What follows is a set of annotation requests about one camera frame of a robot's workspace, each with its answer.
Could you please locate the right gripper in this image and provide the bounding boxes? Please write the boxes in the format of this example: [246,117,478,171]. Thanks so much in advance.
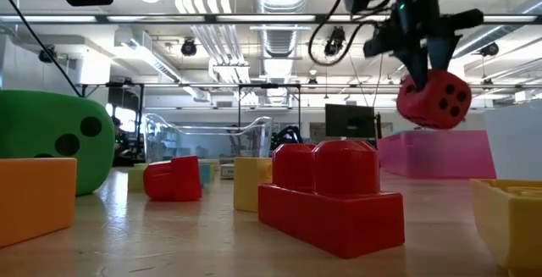
[362,8,484,91]

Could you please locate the red foam dice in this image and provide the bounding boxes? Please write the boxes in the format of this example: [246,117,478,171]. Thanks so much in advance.
[395,69,473,130]

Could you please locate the white plastic bin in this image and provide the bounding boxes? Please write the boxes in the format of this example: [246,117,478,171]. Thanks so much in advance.
[484,98,542,181]

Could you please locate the yellow-orange brick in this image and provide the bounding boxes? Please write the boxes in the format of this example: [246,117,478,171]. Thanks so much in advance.
[472,178,542,272]

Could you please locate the red two-stud brick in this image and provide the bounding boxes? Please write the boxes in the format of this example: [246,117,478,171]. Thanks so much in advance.
[142,154,203,202]
[257,139,407,259]

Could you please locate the green foam dice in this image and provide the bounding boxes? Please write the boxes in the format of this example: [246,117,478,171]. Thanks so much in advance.
[0,90,116,197]

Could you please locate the pink plastic bin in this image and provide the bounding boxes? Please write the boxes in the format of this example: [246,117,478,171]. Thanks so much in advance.
[376,130,497,180]

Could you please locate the black monitor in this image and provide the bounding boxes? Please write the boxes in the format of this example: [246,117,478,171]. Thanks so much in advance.
[324,103,378,139]

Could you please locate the clear plastic bin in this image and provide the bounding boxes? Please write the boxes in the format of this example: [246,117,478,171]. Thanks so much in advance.
[143,113,275,163]

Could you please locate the yellow four-stud brick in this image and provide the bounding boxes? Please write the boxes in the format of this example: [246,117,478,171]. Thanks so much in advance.
[233,156,274,213]

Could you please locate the blue single-stud brick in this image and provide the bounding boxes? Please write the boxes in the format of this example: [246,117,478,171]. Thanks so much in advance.
[198,163,212,186]

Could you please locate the pale green four-stud brick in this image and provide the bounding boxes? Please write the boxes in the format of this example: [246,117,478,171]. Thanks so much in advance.
[127,163,150,192]

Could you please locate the person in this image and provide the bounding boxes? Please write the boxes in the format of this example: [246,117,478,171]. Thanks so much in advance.
[110,115,129,159]

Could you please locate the orange brick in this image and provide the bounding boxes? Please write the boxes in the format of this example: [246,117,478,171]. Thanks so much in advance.
[0,157,79,249]

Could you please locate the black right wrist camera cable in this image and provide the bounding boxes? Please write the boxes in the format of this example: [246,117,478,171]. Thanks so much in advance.
[307,0,384,68]

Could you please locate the black background workstation frame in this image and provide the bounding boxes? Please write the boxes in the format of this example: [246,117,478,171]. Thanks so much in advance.
[75,80,307,162]

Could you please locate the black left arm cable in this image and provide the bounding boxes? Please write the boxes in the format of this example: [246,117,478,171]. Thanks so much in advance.
[0,0,82,99]

